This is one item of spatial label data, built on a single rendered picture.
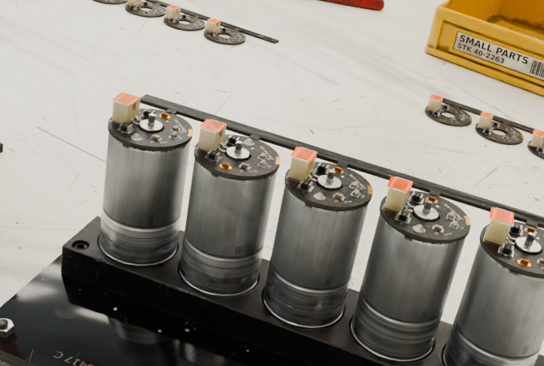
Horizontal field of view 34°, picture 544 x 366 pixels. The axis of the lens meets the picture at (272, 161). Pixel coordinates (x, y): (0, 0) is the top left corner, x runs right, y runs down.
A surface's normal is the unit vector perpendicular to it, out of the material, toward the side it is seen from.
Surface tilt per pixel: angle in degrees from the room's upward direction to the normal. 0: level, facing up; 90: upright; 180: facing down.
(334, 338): 0
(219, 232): 90
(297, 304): 90
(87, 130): 0
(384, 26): 0
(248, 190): 90
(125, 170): 90
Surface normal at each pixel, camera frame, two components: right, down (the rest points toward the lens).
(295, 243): -0.61, 0.28
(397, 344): -0.05, 0.46
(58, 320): 0.16, -0.87
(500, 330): -0.38, 0.37
